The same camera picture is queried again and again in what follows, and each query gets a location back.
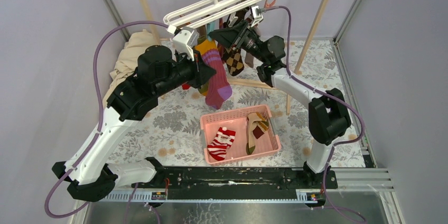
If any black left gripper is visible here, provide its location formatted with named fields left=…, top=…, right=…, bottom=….
left=153, top=46, right=217, bottom=97

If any magenta yellow sock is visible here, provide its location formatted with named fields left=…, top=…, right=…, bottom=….
left=195, top=38, right=232, bottom=109

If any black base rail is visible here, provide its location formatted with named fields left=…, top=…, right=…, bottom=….
left=131, top=166, right=338, bottom=200

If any beige cloth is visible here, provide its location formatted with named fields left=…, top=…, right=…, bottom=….
left=102, top=29, right=160, bottom=108

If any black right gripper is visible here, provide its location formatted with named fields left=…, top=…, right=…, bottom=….
left=209, top=20, right=267, bottom=64

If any pink plastic basket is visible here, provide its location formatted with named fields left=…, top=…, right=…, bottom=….
left=200, top=105, right=282, bottom=166

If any argyle brown sock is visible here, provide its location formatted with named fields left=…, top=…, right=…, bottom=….
left=222, top=48, right=244, bottom=76

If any red white santa sock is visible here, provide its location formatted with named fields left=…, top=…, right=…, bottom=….
left=207, top=127, right=236, bottom=161

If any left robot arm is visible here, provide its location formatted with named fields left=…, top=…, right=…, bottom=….
left=52, top=45, right=216, bottom=202

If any beige striped patchwork sock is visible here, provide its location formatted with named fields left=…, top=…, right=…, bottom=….
left=246, top=112, right=269, bottom=155

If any wooden clothes rack frame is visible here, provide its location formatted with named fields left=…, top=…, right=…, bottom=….
left=127, top=0, right=342, bottom=116

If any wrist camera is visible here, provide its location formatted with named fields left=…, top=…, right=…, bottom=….
left=166, top=25, right=199, bottom=61
left=250, top=5, right=265, bottom=27

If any orange clothes peg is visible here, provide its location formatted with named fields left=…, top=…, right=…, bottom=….
left=264, top=0, right=276, bottom=9

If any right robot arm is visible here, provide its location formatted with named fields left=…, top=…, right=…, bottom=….
left=209, top=21, right=351, bottom=188

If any grey sock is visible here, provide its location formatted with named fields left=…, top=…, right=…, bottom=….
left=245, top=52, right=254, bottom=68

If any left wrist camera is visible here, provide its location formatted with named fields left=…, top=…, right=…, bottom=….
left=166, top=25, right=199, bottom=61

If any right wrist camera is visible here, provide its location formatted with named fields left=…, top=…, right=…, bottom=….
left=250, top=5, right=265, bottom=27

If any white sock hanger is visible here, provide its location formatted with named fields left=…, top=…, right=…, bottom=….
left=163, top=0, right=263, bottom=29

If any green striped sock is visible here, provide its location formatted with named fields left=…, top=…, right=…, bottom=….
left=198, top=82, right=209, bottom=97

